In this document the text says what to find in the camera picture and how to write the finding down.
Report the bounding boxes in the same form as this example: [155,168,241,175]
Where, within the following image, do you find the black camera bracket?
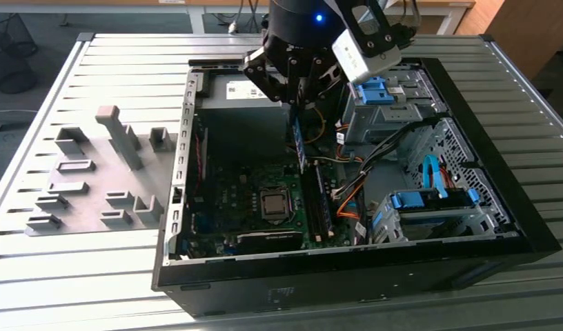
[324,0,404,56]

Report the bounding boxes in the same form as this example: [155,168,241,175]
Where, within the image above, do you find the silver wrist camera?
[330,29,401,84]

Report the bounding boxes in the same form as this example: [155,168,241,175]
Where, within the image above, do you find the black cable bundle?
[330,117,441,199]

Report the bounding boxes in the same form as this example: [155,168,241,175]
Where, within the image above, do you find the silver CPU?
[261,191,289,217]

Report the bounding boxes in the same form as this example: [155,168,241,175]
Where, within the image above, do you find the black open PC case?
[150,57,563,318]

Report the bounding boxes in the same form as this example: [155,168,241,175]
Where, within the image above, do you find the blue plastic drive latch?
[353,79,396,105]

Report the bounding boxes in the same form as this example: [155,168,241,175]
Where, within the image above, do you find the black RAM slot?
[300,161,322,242]

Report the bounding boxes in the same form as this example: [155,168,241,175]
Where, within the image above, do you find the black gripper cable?
[384,0,422,46]

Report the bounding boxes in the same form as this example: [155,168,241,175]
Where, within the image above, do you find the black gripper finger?
[298,57,342,108]
[242,48,297,104]

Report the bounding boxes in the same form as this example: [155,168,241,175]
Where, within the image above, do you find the grey metal drive cage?
[342,67,448,146]

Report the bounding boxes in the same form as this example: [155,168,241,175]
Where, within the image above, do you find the grey power supply unit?
[198,70,292,154]

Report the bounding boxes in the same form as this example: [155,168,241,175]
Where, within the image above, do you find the wooden cabinet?
[454,0,563,82]

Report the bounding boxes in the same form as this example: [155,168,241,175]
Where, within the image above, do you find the blue disk carrier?
[388,188,479,212]

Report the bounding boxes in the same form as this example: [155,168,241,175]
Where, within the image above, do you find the black graphics card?
[237,231,306,256]

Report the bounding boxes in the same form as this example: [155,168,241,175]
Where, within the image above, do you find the orange wires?
[334,192,361,219]

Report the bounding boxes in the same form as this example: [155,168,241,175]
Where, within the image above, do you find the black hard disk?
[421,191,471,210]

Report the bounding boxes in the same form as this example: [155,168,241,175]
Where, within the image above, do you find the green motherboard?
[187,158,356,258]

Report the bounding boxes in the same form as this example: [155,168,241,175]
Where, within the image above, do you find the blue flat data cable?
[421,154,450,199]

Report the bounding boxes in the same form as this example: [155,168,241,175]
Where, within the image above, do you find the black mesh wastebasket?
[0,12,39,94]

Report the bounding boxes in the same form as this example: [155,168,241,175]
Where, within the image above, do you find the black CPU socket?
[256,185,294,223]

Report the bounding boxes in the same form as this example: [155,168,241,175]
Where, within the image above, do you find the grey parts rack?
[23,105,178,239]

